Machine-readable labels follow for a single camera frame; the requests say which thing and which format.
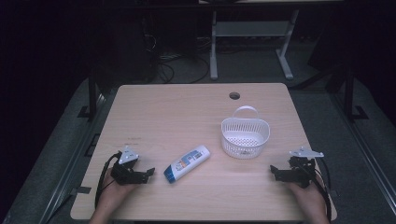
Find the white metal desk frame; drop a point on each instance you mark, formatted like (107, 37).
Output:
(249, 29)

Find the aluminium floor rail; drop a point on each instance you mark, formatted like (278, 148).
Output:
(68, 168)
(370, 155)

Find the white plastic basket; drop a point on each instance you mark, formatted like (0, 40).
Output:
(245, 137)

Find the white bottle with blue cap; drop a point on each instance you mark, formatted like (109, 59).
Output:
(186, 163)

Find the black tape strip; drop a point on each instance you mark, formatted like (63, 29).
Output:
(82, 190)

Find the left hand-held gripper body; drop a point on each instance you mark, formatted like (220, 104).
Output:
(124, 174)

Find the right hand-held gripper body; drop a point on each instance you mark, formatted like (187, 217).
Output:
(299, 174)

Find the person's left hand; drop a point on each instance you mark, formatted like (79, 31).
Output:
(115, 193)

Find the black metal post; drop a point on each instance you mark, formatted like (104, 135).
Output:
(349, 93)
(92, 96)

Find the person's right hand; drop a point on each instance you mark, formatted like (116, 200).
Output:
(306, 199)

